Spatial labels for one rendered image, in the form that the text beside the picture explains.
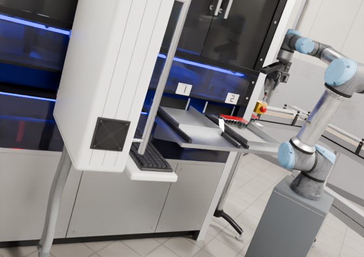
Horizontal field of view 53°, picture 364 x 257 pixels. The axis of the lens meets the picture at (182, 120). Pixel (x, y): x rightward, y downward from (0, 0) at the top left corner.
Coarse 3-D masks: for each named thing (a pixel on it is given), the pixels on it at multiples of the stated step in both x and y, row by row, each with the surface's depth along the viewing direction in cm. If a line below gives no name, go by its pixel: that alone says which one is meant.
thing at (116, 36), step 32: (96, 0) 125; (128, 0) 108; (160, 0) 112; (96, 32) 120; (128, 32) 112; (160, 32) 116; (64, 64) 154; (96, 64) 115; (128, 64) 116; (64, 96) 146; (96, 96) 115; (128, 96) 120; (64, 128) 140; (96, 128) 119; (128, 128) 124; (96, 160) 124
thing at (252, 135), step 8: (216, 120) 203; (232, 128) 205; (248, 128) 216; (256, 128) 212; (240, 136) 185; (248, 136) 200; (256, 136) 206; (264, 136) 206; (248, 144) 181; (256, 144) 184; (264, 144) 187; (272, 144) 189
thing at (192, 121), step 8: (168, 112) 196; (176, 112) 200; (184, 112) 206; (192, 112) 209; (176, 120) 174; (184, 120) 190; (192, 120) 195; (200, 120) 200; (208, 120) 195; (184, 128) 173; (192, 128) 175; (200, 128) 178; (208, 128) 180; (216, 128) 182
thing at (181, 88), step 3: (180, 84) 193; (183, 84) 194; (186, 84) 195; (177, 87) 193; (180, 87) 194; (183, 87) 195; (186, 87) 196; (189, 87) 197; (177, 90) 194; (180, 90) 195; (183, 90) 196; (186, 90) 197; (189, 90) 197; (177, 93) 195; (180, 93) 196; (183, 93) 196; (186, 93) 197; (189, 93) 198
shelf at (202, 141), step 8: (144, 104) 197; (160, 120) 178; (168, 128) 170; (176, 136) 163; (192, 136) 171; (200, 136) 175; (208, 136) 178; (216, 136) 183; (184, 144) 159; (192, 144) 161; (200, 144) 163; (208, 144) 167; (216, 144) 170; (224, 144) 174; (248, 152) 180; (256, 152) 182; (264, 152) 185; (272, 152) 188
